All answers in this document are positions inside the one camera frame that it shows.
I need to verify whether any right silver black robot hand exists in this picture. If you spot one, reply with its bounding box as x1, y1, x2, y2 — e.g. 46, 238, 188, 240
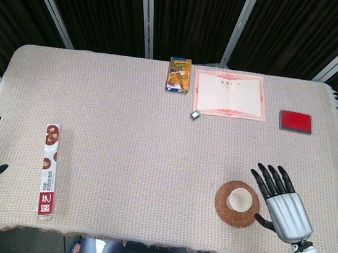
242, 161, 321, 246

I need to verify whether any white cup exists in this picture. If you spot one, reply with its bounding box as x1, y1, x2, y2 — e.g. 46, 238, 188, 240
227, 186, 255, 213

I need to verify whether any brown woven coaster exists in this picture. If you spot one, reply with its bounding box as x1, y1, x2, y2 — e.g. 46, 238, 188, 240
211, 178, 264, 231

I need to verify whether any beige woven tablecloth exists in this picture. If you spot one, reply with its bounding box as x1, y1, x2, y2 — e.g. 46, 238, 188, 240
0, 38, 338, 253

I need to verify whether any long white baking paper box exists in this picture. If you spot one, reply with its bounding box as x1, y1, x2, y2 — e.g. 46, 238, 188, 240
34, 122, 65, 223

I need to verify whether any red ink pad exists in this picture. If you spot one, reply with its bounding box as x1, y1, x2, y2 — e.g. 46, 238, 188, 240
277, 109, 315, 135

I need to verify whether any red bordered certificate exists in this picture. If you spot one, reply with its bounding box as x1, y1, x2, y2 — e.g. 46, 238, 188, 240
189, 67, 271, 124

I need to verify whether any orange blue snack box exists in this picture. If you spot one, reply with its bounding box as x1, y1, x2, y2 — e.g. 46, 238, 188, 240
164, 56, 193, 96

